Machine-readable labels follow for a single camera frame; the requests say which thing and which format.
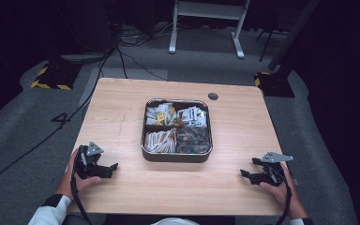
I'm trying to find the long black floor cable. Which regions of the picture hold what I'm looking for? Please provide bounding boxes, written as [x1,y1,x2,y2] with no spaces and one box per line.
[0,46,113,192]

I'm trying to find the black slanted stand pole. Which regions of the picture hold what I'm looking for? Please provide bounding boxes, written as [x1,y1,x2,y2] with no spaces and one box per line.
[267,0,322,72]

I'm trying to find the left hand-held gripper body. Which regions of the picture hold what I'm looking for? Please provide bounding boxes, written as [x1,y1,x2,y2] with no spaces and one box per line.
[73,142,113,180]

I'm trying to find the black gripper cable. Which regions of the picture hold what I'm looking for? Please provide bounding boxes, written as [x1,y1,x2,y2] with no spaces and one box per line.
[273,168,293,225]
[69,168,94,225]

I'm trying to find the dark brown compartment box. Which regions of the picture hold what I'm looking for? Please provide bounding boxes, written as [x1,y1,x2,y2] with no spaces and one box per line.
[141,97,214,164]

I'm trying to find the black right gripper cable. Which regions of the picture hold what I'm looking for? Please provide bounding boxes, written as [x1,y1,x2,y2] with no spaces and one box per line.
[273,168,293,225]

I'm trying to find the pile of white black-print packets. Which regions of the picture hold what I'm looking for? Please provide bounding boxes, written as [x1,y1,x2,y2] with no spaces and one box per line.
[174,106,208,128]

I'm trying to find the pile of white orange stick packets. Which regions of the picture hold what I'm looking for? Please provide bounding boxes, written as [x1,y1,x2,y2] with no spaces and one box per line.
[143,128,178,154]

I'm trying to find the person's white torso clothing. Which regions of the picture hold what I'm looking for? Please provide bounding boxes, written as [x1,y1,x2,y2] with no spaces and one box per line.
[151,217,200,225]

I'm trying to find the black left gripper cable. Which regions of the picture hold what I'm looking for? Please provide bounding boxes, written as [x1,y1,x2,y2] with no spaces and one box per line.
[69,168,94,225]

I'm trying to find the bundle of floor cables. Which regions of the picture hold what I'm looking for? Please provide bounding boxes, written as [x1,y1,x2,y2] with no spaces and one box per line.
[116,22,182,48]

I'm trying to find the person's left hand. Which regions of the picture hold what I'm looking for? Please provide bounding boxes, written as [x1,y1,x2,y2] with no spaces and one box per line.
[55,149,102,201]

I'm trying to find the black yellow striped stand base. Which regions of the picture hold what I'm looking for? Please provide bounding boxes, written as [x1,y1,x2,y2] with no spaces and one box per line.
[254,71,295,98]
[30,64,82,91]

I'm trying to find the white metal desk frame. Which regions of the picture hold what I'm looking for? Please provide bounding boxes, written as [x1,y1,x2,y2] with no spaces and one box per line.
[168,0,251,60]

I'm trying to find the person's right hand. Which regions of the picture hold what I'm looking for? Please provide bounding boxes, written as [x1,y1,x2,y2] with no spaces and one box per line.
[258,163,309,219]

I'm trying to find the pile of dark packets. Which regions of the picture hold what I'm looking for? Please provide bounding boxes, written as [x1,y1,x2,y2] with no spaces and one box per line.
[176,125,212,154]

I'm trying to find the pile of white yellow packets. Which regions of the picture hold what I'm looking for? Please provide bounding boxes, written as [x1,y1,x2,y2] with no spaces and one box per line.
[145,102,177,127]

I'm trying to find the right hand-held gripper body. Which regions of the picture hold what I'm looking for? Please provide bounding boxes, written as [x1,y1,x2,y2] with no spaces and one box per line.
[250,151,294,188]

